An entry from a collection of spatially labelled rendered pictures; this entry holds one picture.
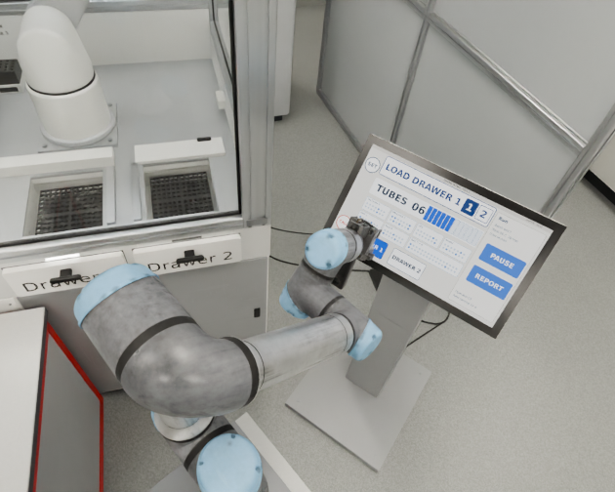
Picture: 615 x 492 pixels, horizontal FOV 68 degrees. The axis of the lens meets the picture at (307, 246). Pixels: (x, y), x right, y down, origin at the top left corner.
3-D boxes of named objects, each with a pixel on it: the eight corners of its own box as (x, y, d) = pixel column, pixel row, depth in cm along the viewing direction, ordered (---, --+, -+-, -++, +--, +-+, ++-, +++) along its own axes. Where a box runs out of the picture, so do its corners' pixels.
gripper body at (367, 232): (384, 230, 108) (371, 232, 97) (367, 262, 110) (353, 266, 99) (356, 215, 111) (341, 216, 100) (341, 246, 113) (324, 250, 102)
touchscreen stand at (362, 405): (377, 472, 179) (471, 361, 100) (284, 405, 192) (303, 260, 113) (430, 374, 207) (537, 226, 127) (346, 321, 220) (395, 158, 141)
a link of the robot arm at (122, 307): (192, 480, 93) (104, 367, 51) (154, 425, 100) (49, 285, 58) (239, 439, 98) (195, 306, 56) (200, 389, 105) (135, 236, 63)
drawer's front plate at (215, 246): (241, 261, 136) (240, 237, 128) (141, 277, 130) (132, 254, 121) (240, 256, 137) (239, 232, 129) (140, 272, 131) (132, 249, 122)
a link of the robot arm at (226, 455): (225, 533, 87) (221, 516, 77) (186, 476, 93) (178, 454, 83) (273, 487, 93) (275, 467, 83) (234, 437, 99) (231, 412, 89)
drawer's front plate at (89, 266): (131, 279, 129) (122, 255, 121) (18, 297, 123) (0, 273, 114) (131, 273, 130) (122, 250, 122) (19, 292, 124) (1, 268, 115)
